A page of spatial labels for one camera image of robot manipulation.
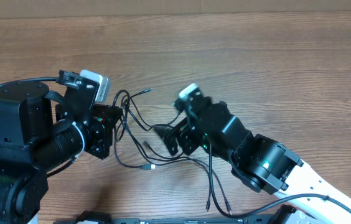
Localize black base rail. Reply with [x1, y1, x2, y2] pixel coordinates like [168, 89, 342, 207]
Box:
[54, 210, 323, 224]

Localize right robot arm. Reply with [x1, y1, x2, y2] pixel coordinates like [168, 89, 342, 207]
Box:
[154, 101, 351, 223]

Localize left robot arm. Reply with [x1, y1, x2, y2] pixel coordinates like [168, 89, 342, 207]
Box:
[0, 72, 123, 223]

